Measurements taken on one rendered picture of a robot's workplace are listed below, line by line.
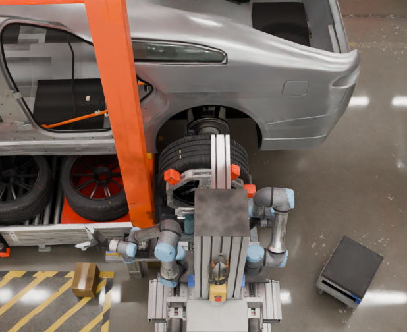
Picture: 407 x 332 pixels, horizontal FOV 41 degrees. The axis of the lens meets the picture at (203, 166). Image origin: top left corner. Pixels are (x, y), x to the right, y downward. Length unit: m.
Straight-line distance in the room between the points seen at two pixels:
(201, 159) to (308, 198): 1.56
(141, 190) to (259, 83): 1.05
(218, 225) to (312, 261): 2.31
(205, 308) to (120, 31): 1.57
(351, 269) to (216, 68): 1.86
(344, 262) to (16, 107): 2.65
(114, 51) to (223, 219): 0.94
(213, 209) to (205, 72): 1.28
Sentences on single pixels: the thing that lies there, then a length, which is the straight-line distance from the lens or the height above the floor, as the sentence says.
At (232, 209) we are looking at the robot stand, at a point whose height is 2.03.
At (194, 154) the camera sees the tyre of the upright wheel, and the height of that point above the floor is 1.17.
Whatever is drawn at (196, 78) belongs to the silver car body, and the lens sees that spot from 3.60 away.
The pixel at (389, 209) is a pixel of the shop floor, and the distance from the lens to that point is 5.13.
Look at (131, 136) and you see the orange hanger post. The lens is 3.21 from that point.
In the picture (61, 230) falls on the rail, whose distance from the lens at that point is 4.47.
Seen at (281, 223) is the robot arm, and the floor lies 1.23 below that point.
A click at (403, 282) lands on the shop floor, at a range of 4.85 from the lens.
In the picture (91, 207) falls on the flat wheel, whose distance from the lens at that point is 4.36.
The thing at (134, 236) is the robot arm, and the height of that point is 1.18.
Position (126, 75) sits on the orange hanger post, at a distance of 2.81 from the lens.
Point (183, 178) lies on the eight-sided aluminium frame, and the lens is 3.72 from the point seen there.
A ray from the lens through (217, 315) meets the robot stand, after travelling 3.17.
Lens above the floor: 4.24
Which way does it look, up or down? 57 degrees down
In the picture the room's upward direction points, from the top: 1 degrees clockwise
